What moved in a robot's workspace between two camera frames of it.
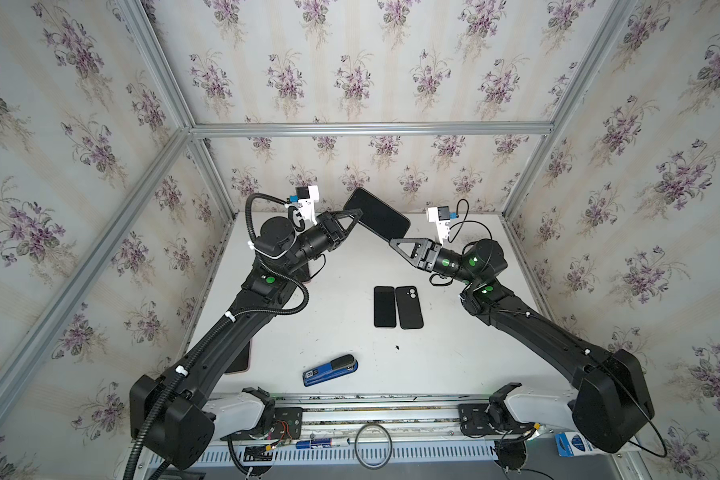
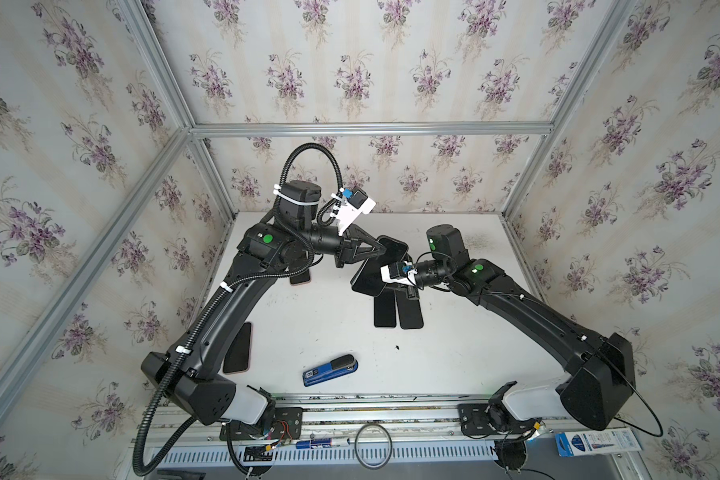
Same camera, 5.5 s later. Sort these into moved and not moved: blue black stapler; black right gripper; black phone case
Moved: black right gripper
Not moved: black phone case; blue black stapler
